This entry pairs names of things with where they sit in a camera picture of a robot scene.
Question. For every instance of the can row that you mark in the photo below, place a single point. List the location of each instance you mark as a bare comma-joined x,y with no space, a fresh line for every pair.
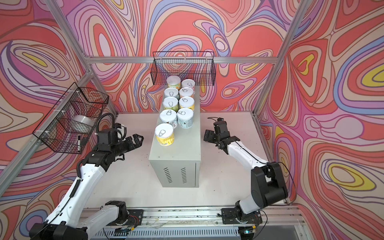
171,103
185,118
187,102
169,116
165,134

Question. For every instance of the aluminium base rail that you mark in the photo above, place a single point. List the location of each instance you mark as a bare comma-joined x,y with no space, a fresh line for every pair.
279,223

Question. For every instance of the grey metal cabinet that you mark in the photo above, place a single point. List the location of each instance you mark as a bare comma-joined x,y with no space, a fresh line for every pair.
178,165

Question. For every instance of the green circuit board right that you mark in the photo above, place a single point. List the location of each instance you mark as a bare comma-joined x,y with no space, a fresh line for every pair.
249,230

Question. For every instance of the peach labelled can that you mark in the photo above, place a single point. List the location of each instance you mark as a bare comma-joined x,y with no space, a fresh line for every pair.
186,92

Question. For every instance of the black wire basket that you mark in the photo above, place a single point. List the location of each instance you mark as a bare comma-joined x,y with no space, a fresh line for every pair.
75,115
196,65

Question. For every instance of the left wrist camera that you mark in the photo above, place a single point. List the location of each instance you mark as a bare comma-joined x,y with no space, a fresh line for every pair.
122,132

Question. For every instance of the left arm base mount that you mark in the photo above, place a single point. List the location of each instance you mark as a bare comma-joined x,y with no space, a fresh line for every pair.
132,218

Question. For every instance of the blue white labelled can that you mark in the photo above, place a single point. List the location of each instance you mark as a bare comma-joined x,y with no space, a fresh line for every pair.
172,92

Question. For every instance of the black wire basket back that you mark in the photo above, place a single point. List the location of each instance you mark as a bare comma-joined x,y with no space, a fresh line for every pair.
196,65

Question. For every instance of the can row back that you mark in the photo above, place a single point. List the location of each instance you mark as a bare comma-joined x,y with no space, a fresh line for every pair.
165,134

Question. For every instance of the pink labelled can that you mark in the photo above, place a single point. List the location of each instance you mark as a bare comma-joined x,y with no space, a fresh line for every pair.
188,83

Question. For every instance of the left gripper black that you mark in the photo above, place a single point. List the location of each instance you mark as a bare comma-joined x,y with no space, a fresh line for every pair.
137,142

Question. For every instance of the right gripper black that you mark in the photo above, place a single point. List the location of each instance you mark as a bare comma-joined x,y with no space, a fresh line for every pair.
210,137

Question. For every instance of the black marker pen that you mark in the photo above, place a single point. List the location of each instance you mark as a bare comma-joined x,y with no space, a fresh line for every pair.
79,144

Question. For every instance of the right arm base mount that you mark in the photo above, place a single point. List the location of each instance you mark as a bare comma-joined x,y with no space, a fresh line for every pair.
231,216

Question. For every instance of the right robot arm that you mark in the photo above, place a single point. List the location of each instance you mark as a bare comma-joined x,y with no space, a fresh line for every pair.
268,184

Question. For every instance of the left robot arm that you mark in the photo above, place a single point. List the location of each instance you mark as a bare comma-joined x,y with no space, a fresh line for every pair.
64,222

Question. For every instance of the black wire basket left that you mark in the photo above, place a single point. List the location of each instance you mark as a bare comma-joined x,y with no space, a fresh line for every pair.
75,115

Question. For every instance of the green circuit board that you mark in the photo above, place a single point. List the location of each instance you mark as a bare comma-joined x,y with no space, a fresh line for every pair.
249,230
121,231

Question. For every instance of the green circuit board left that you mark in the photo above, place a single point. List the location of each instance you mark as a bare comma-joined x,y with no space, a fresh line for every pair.
121,231

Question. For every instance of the orange green labelled can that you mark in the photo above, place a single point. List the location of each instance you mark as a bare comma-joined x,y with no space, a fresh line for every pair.
174,82

